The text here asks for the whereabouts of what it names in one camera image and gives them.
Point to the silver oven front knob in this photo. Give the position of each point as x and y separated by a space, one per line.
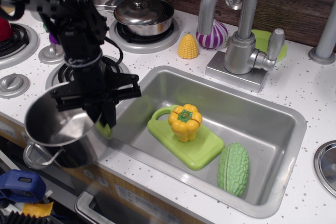
36 157

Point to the blue clamp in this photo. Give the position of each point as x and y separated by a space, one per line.
22 186

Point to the purple striped toy onion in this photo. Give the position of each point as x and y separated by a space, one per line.
216 38

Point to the purple toy eggplant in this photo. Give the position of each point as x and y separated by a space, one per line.
52 39

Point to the green toy cutting board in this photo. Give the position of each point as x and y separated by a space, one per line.
194 154

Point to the stainless steel pot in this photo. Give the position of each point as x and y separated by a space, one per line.
69 136

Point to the round steel bowl rim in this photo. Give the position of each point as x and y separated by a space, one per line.
324 165

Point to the silver toy faucet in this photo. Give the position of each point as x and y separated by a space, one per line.
242 64

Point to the silver oven door handle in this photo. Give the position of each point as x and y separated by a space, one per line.
103 209

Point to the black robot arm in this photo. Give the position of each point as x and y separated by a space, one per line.
76 24

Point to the steel sink basin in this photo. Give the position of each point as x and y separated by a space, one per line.
271 134

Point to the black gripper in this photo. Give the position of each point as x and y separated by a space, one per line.
98 85

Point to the stove burner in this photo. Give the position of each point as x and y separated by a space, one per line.
148 48
63 73
19 47

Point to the green toy bitter melon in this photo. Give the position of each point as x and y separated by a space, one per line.
233 169

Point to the yellow toy bell pepper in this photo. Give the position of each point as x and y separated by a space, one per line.
185 121

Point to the grey vertical pole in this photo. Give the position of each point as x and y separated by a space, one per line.
324 53

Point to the small lidded steel pot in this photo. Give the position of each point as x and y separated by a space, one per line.
141 17

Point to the green plastic plate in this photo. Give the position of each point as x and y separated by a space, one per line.
262 38

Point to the silver stove knob lower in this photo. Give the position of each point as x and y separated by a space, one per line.
14 85

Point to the red toy vegetable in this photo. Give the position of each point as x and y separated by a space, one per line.
6 31

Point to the front left stove burner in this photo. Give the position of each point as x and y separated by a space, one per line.
19 47

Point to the silver stove knob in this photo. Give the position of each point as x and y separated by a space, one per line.
14 85
52 54

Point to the front right stove burner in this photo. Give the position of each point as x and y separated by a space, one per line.
63 73

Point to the back right stove burner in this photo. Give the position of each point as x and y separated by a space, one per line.
148 48

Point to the silver stove knob upper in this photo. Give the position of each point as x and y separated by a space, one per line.
52 54

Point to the yellow toy corn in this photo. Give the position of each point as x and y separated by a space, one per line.
187 48

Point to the yellow cloth piece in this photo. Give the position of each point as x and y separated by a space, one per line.
37 209

